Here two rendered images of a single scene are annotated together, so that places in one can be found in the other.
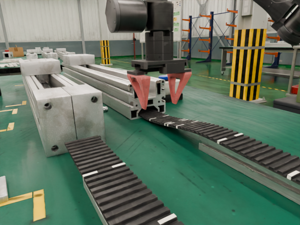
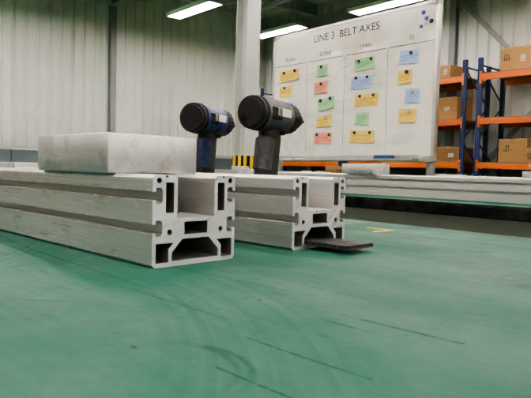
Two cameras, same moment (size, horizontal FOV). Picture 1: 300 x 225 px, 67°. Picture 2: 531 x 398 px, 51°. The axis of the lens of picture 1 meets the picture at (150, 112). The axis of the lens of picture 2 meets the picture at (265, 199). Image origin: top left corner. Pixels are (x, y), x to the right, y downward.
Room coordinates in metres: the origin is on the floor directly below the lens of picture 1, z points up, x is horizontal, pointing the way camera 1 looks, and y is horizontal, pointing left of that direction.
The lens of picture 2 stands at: (1.74, 0.33, 0.87)
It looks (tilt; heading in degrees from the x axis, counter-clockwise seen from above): 3 degrees down; 164
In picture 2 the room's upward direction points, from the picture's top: 1 degrees clockwise
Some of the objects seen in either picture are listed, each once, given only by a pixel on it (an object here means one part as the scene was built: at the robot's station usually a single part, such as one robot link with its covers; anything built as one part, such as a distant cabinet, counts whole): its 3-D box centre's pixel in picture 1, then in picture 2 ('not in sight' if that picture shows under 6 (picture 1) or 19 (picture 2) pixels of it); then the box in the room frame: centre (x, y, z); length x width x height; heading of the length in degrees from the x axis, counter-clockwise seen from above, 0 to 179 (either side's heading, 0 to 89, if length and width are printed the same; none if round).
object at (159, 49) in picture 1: (159, 50); not in sight; (0.48, -0.02, 0.94); 0.10 x 0.07 x 0.07; 119
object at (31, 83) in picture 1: (42, 84); (137, 195); (0.77, 0.37, 0.82); 0.80 x 0.10 x 0.09; 30
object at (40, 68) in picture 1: (39, 70); not in sight; (0.77, 0.37, 0.87); 0.16 x 0.11 x 0.07; 30
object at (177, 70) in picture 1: (169, 83); not in sight; (0.49, -0.04, 0.86); 0.07 x 0.07 x 0.09; 29
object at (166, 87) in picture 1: (162, 89); not in sight; (0.69, -0.04, 0.81); 0.10 x 0.08 x 0.06; 120
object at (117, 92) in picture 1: (95, 79); (24, 197); (0.87, 0.20, 0.82); 0.80 x 0.10 x 0.09; 30
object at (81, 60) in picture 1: (78, 62); (114, 166); (1.08, 0.33, 0.87); 0.16 x 0.11 x 0.07; 30
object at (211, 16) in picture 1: (204, 37); not in sight; (10.76, -2.57, 1.10); 3.30 x 0.90 x 2.20; 26
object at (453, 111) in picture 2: not in sight; (413, 140); (-8.69, 6.43, 1.57); 2.83 x 0.98 x 3.14; 26
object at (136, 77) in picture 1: (149, 86); not in sight; (0.46, 0.00, 0.86); 0.07 x 0.07 x 0.09; 29
